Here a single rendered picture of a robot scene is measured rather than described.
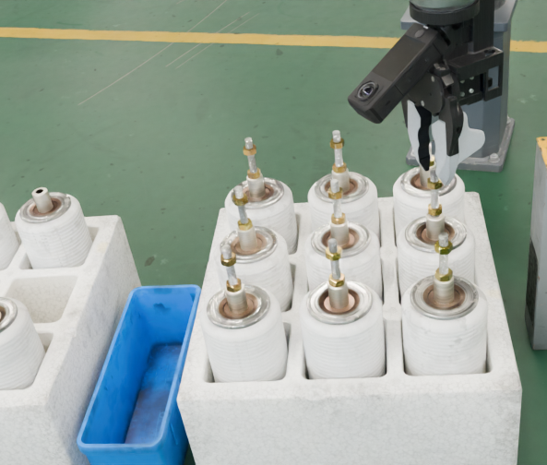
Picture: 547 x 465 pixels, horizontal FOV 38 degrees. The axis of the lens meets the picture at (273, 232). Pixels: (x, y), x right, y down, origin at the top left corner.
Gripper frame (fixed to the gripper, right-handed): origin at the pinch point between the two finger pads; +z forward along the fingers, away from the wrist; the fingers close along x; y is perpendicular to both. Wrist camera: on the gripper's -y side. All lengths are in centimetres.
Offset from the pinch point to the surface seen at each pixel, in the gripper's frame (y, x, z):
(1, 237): -48, 41, 13
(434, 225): -0.2, -0.7, 7.6
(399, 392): -14.2, -13.6, 16.9
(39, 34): -17, 181, 35
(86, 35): -5, 168, 35
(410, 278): -4.0, -1.0, 13.9
